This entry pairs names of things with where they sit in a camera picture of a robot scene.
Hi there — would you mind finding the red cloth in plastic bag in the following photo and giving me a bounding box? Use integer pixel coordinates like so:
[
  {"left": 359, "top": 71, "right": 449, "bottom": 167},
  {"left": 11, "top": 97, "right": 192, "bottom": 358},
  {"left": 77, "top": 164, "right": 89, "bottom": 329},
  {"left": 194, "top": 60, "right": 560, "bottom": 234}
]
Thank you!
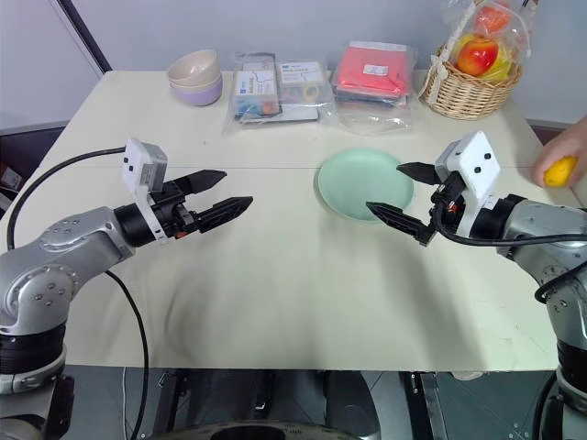
[{"left": 330, "top": 41, "right": 419, "bottom": 110}]

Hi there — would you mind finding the clear bag with printed cards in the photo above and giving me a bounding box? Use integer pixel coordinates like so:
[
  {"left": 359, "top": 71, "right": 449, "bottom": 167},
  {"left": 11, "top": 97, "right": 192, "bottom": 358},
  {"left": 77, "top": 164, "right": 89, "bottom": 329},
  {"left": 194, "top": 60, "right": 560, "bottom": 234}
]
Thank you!
[{"left": 222, "top": 50, "right": 284, "bottom": 138}]

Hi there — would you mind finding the orange fruit in wrap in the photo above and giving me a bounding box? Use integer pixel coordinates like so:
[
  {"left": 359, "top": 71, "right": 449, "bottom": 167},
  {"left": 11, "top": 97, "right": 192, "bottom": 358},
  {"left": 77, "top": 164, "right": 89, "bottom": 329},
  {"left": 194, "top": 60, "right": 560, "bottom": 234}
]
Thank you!
[{"left": 473, "top": 3, "right": 513, "bottom": 37}]

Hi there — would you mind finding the dark diagonal wall strip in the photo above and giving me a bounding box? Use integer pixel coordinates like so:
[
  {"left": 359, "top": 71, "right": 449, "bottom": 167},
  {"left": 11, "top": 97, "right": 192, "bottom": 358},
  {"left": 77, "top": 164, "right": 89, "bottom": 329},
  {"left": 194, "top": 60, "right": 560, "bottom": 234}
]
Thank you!
[{"left": 72, "top": 0, "right": 115, "bottom": 75}]

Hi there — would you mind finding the mint green round plate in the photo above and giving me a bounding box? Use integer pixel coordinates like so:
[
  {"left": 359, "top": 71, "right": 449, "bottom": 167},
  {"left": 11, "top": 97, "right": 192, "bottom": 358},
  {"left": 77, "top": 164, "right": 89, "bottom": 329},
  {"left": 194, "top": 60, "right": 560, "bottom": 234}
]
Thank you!
[{"left": 317, "top": 147, "right": 416, "bottom": 223}]

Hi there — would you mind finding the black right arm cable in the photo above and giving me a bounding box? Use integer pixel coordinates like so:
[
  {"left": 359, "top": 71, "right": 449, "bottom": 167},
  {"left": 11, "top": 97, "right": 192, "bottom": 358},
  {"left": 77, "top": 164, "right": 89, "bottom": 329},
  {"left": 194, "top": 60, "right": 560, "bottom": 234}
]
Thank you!
[{"left": 430, "top": 201, "right": 587, "bottom": 304}]

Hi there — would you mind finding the woven wicker basket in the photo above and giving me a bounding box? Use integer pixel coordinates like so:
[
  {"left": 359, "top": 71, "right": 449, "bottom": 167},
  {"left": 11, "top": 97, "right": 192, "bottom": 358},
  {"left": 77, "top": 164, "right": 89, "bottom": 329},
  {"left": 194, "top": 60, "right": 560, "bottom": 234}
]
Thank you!
[{"left": 418, "top": 42, "right": 525, "bottom": 120}]

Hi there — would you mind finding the red and yellow apple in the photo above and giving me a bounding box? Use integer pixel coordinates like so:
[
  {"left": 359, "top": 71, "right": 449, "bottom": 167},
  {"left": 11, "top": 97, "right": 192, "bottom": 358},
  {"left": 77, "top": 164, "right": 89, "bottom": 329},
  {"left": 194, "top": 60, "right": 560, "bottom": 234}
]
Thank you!
[{"left": 455, "top": 37, "right": 501, "bottom": 77}]

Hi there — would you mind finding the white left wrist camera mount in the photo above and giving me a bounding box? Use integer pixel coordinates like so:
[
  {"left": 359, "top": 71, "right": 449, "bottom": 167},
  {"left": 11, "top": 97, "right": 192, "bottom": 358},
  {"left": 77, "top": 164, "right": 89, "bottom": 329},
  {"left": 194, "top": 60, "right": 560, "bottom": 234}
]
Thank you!
[{"left": 123, "top": 137, "right": 170, "bottom": 242}]

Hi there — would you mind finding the purple bowl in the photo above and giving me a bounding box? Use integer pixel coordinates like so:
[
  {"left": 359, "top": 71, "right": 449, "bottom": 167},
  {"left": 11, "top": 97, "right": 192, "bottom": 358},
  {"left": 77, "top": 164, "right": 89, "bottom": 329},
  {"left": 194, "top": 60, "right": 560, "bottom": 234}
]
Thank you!
[{"left": 171, "top": 75, "right": 225, "bottom": 108}]

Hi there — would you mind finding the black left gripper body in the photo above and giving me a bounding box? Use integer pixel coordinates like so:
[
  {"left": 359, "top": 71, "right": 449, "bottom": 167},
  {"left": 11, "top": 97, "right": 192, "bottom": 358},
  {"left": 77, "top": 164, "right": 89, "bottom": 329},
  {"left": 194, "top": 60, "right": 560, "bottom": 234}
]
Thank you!
[{"left": 148, "top": 179, "right": 204, "bottom": 238}]

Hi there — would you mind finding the yellow fruit in basket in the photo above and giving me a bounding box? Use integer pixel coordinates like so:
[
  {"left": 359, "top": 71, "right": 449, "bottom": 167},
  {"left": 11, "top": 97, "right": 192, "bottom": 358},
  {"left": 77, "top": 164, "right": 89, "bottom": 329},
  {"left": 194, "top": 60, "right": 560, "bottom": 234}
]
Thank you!
[{"left": 480, "top": 42, "right": 522, "bottom": 83}]

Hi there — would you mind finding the empty clear plastic bag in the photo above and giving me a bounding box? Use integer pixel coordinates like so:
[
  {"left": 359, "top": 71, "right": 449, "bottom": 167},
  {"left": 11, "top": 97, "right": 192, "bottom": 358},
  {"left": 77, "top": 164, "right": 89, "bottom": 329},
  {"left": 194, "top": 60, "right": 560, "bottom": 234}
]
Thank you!
[{"left": 333, "top": 101, "right": 421, "bottom": 138}]

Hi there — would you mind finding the person's bare hand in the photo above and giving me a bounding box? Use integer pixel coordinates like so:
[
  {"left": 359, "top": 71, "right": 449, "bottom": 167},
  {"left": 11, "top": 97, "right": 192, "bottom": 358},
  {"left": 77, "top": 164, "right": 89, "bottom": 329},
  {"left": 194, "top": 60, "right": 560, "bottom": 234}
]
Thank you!
[{"left": 533, "top": 114, "right": 587, "bottom": 190}]

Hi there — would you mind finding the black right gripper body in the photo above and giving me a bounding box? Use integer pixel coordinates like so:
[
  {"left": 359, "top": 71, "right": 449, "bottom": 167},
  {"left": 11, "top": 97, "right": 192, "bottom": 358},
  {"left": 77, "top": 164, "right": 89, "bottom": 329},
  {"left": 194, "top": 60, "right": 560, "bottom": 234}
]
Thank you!
[{"left": 428, "top": 170, "right": 469, "bottom": 238}]

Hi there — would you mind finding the black strut under table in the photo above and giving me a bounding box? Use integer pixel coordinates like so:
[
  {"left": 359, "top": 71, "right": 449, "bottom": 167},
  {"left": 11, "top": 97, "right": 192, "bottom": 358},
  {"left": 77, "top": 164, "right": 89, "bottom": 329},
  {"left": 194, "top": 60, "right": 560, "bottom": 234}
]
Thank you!
[{"left": 414, "top": 371, "right": 449, "bottom": 440}]

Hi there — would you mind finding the black furniture beside table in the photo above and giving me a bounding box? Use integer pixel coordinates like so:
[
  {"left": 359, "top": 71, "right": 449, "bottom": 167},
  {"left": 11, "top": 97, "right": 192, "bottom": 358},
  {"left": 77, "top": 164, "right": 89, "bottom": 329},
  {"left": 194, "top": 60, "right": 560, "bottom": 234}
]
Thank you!
[{"left": 0, "top": 120, "right": 71, "bottom": 222}]

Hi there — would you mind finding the beige bowl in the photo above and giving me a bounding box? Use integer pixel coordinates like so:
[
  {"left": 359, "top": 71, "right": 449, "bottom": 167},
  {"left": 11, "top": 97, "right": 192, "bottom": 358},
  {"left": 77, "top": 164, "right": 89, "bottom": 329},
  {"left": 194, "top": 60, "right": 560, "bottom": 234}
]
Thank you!
[
  {"left": 166, "top": 49, "right": 219, "bottom": 86},
  {"left": 168, "top": 71, "right": 223, "bottom": 92}
]

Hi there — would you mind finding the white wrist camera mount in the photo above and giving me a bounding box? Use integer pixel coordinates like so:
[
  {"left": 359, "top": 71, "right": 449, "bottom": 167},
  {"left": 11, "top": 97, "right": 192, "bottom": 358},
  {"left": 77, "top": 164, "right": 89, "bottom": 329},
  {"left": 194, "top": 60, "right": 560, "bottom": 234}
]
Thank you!
[
  {"left": 123, "top": 137, "right": 170, "bottom": 242},
  {"left": 434, "top": 130, "right": 502, "bottom": 240}
]

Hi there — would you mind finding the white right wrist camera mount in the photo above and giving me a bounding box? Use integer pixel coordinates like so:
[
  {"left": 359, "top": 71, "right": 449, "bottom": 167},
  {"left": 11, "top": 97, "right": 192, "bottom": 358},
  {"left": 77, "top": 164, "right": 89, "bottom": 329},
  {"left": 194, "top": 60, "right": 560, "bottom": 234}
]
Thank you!
[{"left": 434, "top": 130, "right": 502, "bottom": 240}]

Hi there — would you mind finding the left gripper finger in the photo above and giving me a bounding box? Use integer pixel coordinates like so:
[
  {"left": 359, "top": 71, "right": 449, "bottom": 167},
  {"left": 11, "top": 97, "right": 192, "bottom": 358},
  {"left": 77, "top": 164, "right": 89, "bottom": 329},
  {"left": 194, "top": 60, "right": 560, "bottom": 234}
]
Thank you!
[
  {"left": 175, "top": 170, "right": 228, "bottom": 194},
  {"left": 196, "top": 195, "right": 255, "bottom": 234}
]

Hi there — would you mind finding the clear bag with coloured rings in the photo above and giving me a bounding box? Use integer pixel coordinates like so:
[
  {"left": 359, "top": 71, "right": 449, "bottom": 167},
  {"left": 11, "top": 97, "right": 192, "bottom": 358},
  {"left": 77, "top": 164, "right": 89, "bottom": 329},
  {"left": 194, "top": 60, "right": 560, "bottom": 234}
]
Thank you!
[{"left": 276, "top": 58, "right": 335, "bottom": 124}]

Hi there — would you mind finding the yellow lemon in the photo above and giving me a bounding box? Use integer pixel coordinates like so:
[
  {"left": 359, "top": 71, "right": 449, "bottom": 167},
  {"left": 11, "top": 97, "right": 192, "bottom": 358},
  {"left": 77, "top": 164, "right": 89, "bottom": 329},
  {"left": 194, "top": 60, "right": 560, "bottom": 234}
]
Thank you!
[{"left": 543, "top": 155, "right": 580, "bottom": 188}]

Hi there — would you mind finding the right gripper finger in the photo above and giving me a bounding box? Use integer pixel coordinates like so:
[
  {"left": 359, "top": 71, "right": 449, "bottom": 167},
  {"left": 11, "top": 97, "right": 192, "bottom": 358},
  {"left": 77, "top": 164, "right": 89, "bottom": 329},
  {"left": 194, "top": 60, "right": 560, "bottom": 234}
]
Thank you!
[
  {"left": 365, "top": 201, "right": 436, "bottom": 247},
  {"left": 395, "top": 160, "right": 440, "bottom": 186}
]

